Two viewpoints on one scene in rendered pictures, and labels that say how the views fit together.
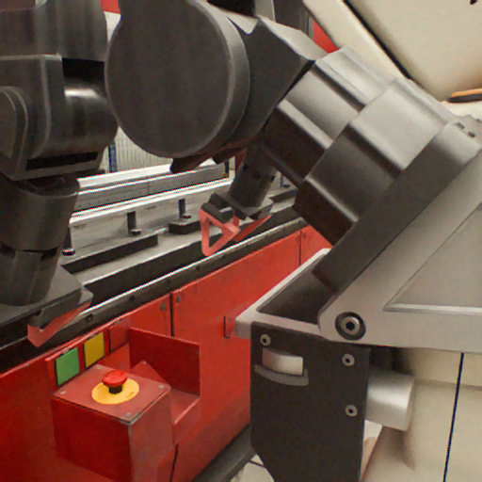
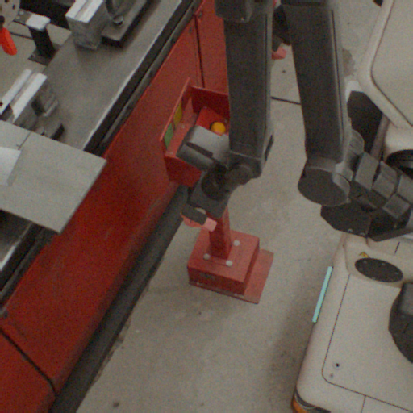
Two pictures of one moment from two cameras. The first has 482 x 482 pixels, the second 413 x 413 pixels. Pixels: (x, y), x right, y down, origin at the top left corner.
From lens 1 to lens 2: 95 cm
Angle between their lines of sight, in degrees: 43
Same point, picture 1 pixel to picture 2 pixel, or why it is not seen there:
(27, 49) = (252, 155)
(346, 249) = (378, 237)
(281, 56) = (361, 188)
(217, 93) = (340, 199)
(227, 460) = not seen: hidden behind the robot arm
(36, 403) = (133, 142)
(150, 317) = (184, 44)
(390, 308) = not seen: hidden behind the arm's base
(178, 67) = (327, 191)
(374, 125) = (389, 207)
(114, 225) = not seen: outside the picture
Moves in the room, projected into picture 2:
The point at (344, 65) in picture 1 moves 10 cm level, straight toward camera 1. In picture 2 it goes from (381, 183) to (384, 244)
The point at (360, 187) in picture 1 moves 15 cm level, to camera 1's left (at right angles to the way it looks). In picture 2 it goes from (383, 219) to (285, 233)
